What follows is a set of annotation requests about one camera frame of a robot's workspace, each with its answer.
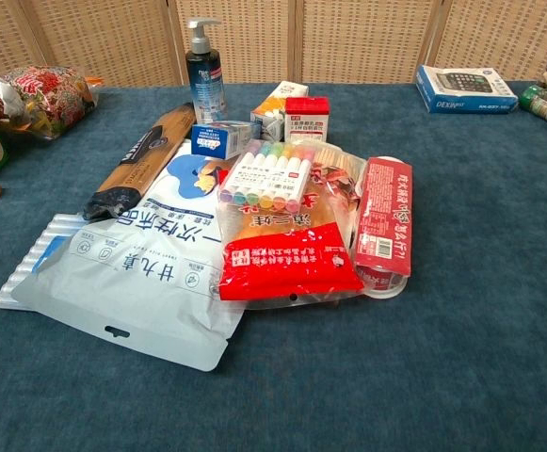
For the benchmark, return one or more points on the small blue white box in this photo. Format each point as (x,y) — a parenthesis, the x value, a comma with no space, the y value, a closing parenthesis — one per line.
(214,140)

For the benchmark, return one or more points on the red and white small box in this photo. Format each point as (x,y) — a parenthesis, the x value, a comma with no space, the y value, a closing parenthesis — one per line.
(306,118)

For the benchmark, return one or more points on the white and orange carton box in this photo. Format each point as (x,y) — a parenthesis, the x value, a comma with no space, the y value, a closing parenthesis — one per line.
(269,113)

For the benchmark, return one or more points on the blue and white calculator box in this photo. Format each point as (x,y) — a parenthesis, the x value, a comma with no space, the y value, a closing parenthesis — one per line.
(461,89)

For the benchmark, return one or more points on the red and clear bread bag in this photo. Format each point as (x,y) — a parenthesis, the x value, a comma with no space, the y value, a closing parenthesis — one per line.
(286,261)

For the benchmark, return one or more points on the pastel highlighter marker pack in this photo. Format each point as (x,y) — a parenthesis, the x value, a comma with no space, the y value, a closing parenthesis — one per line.
(267,178)

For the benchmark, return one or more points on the clear bag of wooden sticks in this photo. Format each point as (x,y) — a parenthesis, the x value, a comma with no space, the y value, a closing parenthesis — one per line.
(336,157)

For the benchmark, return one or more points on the red paper cup sleeve pack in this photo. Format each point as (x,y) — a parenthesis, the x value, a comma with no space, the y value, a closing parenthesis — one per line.
(383,216)

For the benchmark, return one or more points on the brown and black spaghetti packet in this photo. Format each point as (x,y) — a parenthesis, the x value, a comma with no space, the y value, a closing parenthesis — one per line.
(139,162)

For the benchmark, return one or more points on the large white and blue plastic bag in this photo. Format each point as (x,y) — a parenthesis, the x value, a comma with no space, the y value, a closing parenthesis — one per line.
(127,278)

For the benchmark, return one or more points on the dark blue pump dispenser bottle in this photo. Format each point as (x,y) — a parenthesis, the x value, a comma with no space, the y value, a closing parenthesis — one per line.
(204,75)

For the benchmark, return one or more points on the woven wooden folding screen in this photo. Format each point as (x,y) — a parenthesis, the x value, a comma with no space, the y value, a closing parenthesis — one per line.
(301,40)

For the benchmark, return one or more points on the red floral snack bag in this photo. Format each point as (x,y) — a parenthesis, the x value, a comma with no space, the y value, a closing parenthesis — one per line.
(54,99)

